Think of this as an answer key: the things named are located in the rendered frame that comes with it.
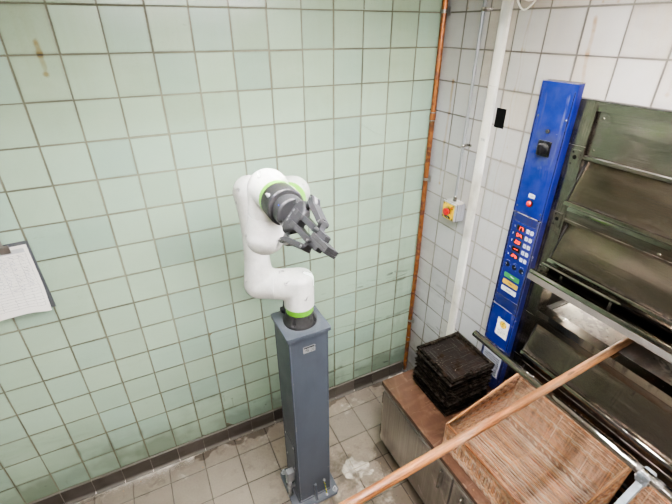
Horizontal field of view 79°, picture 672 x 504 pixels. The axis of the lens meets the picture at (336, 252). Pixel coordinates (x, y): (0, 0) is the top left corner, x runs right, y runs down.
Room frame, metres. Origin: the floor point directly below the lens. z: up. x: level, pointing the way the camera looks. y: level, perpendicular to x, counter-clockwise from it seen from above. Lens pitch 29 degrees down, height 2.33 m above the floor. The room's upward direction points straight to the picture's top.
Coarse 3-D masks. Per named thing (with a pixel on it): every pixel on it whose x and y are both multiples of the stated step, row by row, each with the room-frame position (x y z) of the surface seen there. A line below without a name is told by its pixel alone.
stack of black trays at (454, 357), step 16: (448, 336) 1.73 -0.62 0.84; (432, 352) 1.62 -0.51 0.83; (448, 352) 1.62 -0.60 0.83; (464, 352) 1.62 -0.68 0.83; (480, 352) 1.60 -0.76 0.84; (416, 368) 1.63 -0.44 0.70; (432, 368) 1.53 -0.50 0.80; (448, 368) 1.50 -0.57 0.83; (464, 368) 1.50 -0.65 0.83; (480, 368) 1.49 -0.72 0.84; (432, 384) 1.52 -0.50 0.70; (448, 384) 1.41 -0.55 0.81; (464, 384) 1.45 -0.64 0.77; (480, 384) 1.49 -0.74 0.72; (432, 400) 1.49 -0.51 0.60; (448, 400) 1.39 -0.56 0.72; (464, 400) 1.45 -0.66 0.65
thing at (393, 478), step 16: (608, 352) 1.20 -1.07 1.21; (576, 368) 1.12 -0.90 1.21; (544, 384) 1.05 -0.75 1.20; (560, 384) 1.05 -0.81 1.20; (528, 400) 0.97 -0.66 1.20; (496, 416) 0.91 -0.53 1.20; (464, 432) 0.85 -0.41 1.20; (480, 432) 0.86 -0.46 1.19; (448, 448) 0.80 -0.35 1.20; (416, 464) 0.74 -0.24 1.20; (384, 480) 0.69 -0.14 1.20; (400, 480) 0.70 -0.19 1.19; (352, 496) 0.65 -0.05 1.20; (368, 496) 0.65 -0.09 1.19
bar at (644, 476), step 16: (480, 336) 1.34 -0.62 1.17; (496, 352) 1.25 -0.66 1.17; (512, 368) 1.17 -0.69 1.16; (560, 400) 1.00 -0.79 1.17; (576, 416) 0.93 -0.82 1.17; (592, 432) 0.88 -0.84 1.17; (608, 448) 0.82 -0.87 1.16; (640, 464) 0.76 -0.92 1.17; (640, 480) 0.72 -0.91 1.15; (656, 480) 0.71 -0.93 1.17; (624, 496) 0.71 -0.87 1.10
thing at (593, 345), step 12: (540, 312) 1.50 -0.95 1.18; (552, 312) 1.50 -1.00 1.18; (552, 324) 1.44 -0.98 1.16; (564, 324) 1.41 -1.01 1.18; (576, 336) 1.34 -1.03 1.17; (588, 336) 1.33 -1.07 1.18; (588, 348) 1.28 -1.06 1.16; (600, 348) 1.26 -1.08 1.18; (612, 360) 1.20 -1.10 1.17; (624, 360) 1.19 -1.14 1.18; (624, 372) 1.15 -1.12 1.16; (636, 372) 1.13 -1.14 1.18; (648, 372) 1.13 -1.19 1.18; (648, 384) 1.08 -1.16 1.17; (660, 384) 1.07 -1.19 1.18; (660, 396) 1.03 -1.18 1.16
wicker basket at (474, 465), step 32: (512, 384) 1.44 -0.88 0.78; (480, 416) 1.35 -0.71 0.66; (512, 416) 1.38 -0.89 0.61; (480, 448) 1.22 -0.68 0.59; (512, 448) 1.22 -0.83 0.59; (544, 448) 1.21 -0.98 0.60; (480, 480) 1.05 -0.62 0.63; (512, 480) 1.07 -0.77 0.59; (544, 480) 1.07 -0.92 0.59; (576, 480) 1.07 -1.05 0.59; (608, 480) 1.00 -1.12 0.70
